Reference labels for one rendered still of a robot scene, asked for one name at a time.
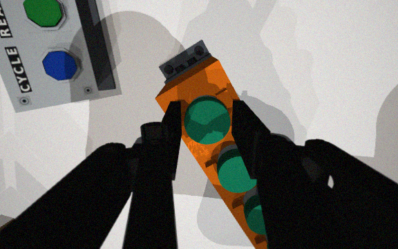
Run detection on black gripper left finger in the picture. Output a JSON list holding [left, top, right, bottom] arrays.
[[0, 101, 182, 249]]

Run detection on grey push-button control box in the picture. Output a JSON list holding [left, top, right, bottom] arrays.
[[0, 0, 116, 113]]

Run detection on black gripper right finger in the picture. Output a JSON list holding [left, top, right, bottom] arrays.
[[231, 100, 398, 249]]

